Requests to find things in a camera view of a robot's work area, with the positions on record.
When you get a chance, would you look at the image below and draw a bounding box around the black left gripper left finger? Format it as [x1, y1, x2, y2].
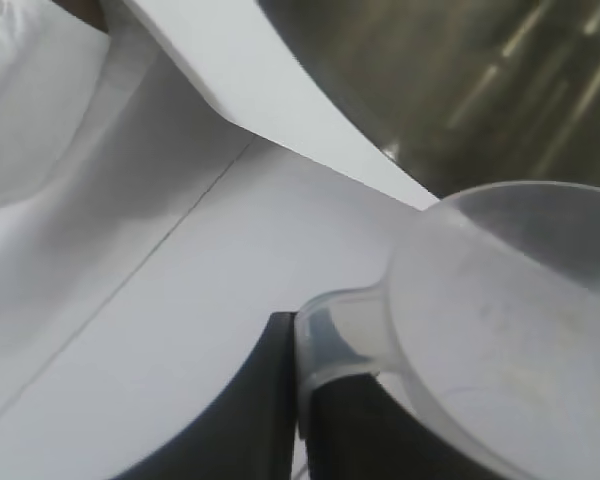
[122, 310, 299, 480]

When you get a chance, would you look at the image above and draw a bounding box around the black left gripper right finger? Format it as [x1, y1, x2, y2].
[307, 319, 506, 480]

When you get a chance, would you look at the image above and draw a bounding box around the translucent plastic measuring cup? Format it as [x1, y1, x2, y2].
[293, 180, 600, 480]

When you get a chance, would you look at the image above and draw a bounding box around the stainless steel mixing bowl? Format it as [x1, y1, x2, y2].
[257, 0, 600, 201]

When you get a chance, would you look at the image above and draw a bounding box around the white draped cloth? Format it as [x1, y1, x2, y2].
[0, 0, 254, 221]

